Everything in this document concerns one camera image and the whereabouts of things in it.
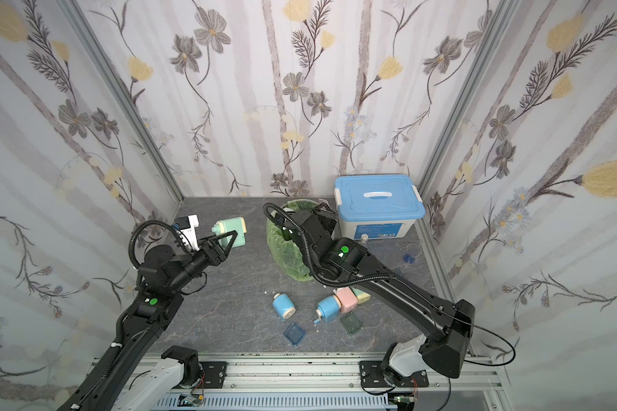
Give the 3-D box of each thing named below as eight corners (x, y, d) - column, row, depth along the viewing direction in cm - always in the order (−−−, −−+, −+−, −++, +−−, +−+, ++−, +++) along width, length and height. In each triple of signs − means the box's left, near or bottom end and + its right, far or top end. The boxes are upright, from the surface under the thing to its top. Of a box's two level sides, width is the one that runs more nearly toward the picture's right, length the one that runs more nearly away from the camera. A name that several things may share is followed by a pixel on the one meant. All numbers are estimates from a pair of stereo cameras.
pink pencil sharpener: (342, 316, 87) (343, 308, 81) (334, 297, 91) (335, 288, 86) (356, 311, 88) (359, 303, 83) (348, 292, 93) (350, 283, 87)
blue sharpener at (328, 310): (314, 323, 86) (314, 315, 80) (314, 304, 90) (314, 295, 84) (338, 323, 86) (340, 315, 80) (337, 304, 90) (338, 295, 84)
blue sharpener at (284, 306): (284, 325, 85) (281, 317, 79) (272, 306, 90) (269, 297, 84) (297, 316, 88) (296, 307, 82) (286, 297, 92) (284, 288, 86)
